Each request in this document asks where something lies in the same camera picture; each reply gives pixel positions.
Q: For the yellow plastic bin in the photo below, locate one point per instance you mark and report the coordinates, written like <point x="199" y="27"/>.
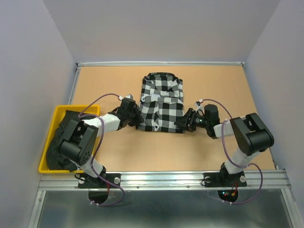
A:
<point x="91" y="112"/>

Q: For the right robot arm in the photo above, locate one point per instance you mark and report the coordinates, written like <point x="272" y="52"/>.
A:
<point x="251" y="134"/>

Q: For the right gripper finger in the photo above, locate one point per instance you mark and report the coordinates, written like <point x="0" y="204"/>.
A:
<point x="190" y="128"/>
<point x="187" y="119"/>

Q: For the black white checkered shirt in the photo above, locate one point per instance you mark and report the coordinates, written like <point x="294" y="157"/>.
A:
<point x="161" y="103"/>

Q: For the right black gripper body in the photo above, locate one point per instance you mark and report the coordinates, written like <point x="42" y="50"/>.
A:
<point x="199" y="121"/>

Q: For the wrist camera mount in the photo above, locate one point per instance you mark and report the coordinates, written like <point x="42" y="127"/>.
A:
<point x="199" y="108"/>
<point x="129" y="96"/>

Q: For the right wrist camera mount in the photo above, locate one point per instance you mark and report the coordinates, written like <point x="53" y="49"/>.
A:
<point x="199" y="108"/>

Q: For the dark shirt in bin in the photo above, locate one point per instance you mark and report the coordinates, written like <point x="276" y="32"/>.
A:
<point x="55" y="161"/>

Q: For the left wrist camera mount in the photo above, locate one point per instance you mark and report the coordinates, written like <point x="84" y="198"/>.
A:
<point x="129" y="96"/>

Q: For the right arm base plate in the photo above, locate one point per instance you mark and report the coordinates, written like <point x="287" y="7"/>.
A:
<point x="217" y="180"/>

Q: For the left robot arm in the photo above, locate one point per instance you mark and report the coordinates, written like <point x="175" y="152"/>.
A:
<point x="78" y="140"/>

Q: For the aluminium front rail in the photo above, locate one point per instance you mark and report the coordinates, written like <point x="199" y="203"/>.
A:
<point x="170" y="180"/>

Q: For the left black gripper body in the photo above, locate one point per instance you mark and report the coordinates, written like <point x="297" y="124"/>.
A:
<point x="134" y="117"/>

